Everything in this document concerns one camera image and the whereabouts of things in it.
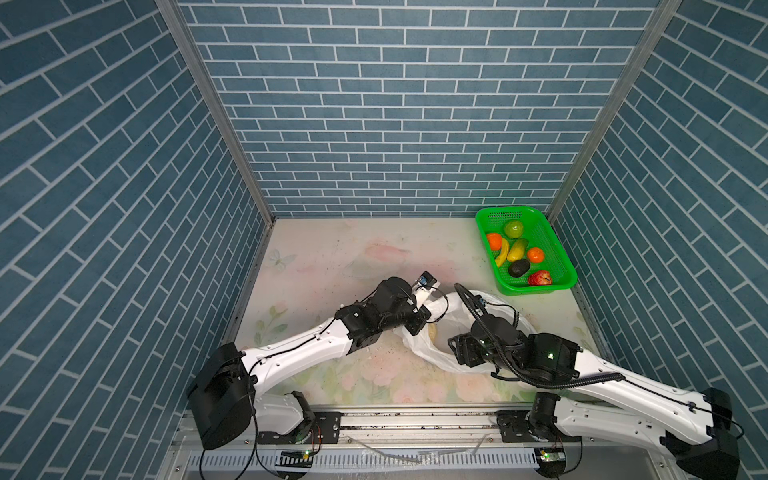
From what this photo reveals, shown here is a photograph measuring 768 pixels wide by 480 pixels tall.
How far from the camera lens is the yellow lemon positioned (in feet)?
3.51

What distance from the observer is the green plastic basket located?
964 millimetres

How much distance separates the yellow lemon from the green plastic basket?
0.07ft
